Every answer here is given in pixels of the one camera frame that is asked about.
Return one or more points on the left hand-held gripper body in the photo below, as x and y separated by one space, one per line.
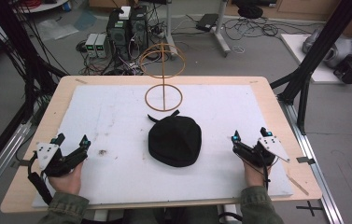
48 155

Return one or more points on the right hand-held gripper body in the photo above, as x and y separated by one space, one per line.
268 149

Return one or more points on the person's right hand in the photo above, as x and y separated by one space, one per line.
254 175

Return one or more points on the person's left hand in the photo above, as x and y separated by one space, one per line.
66 182

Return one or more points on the grey tape strip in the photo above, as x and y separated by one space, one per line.
305 160

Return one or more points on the white foam mat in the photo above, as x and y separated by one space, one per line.
127 161

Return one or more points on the thin wooden stick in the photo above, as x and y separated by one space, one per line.
298 185

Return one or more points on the black hat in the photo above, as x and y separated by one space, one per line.
175 141

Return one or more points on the white floor board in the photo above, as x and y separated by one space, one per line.
295 49

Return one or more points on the grey power supply unit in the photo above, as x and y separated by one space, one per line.
91 45
101 46

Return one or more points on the black device on board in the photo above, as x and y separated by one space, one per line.
349 70

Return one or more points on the white table leg stand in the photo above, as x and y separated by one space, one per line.
222 31

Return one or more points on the grey robot shell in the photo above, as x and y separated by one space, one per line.
340 49

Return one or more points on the black computer tower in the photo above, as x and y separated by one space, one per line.
117 34
139 31

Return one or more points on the flat black device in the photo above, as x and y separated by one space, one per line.
207 21

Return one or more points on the black chair base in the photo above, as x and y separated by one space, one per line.
250 11

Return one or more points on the white box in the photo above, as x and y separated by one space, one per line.
125 12

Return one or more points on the black metal frame strut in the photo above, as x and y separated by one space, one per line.
18 46
316 53

